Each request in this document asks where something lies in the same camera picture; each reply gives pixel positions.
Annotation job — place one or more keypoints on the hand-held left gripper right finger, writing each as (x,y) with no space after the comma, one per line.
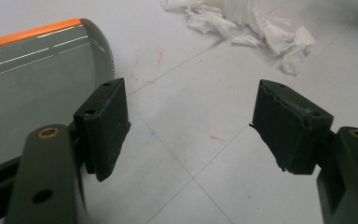
(289,133)

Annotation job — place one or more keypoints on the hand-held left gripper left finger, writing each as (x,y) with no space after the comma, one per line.
(105,130)

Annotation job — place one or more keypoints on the grey dustpan with orange edge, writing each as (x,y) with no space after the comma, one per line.
(34,93)

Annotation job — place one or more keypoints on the pile of white paper scraps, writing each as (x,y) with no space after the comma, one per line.
(261,25)

